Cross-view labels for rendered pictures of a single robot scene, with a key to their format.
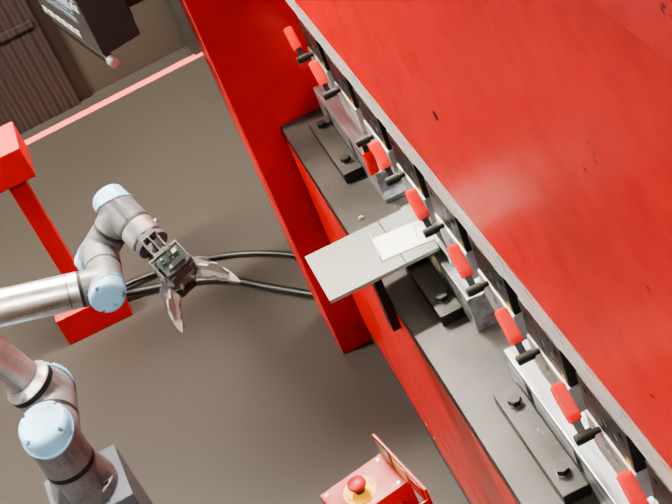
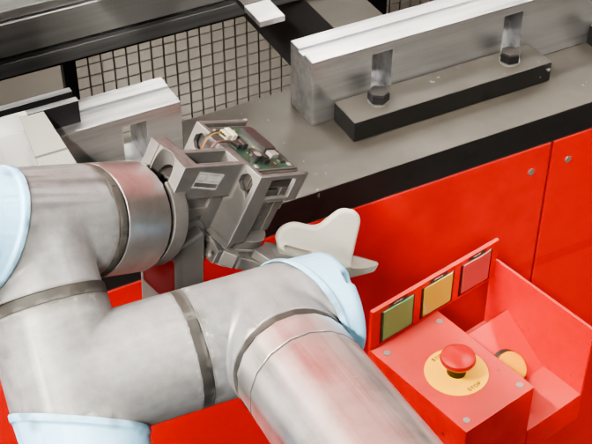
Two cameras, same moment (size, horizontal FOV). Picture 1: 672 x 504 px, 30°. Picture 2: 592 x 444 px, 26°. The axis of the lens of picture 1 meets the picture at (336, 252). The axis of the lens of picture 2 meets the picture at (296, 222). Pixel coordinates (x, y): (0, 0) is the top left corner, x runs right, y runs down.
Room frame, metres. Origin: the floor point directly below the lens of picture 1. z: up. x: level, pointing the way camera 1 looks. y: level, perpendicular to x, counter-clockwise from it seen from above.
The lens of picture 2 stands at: (2.29, 0.99, 1.83)
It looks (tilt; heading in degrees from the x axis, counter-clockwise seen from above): 40 degrees down; 248
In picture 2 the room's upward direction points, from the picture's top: straight up
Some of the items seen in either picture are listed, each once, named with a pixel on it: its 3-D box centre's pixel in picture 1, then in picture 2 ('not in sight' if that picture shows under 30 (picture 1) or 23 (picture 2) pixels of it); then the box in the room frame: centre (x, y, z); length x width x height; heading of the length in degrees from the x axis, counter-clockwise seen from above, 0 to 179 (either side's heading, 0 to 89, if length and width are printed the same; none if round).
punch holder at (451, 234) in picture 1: (469, 221); not in sight; (1.81, -0.25, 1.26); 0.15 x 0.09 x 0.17; 5
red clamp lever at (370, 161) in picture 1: (370, 154); not in sight; (2.23, -0.15, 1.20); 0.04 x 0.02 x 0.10; 95
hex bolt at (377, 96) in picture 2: (514, 400); (378, 96); (1.68, -0.21, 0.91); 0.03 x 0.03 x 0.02
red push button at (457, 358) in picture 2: (358, 487); (456, 365); (1.74, 0.15, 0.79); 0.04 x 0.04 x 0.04
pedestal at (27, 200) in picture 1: (46, 231); not in sight; (3.74, 0.90, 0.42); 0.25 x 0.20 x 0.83; 95
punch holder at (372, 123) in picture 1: (392, 125); not in sight; (2.21, -0.21, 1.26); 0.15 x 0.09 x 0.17; 5
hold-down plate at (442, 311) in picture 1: (427, 279); not in sight; (2.14, -0.16, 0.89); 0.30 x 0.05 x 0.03; 5
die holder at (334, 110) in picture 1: (358, 137); not in sight; (2.73, -0.17, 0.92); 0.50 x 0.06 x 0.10; 5
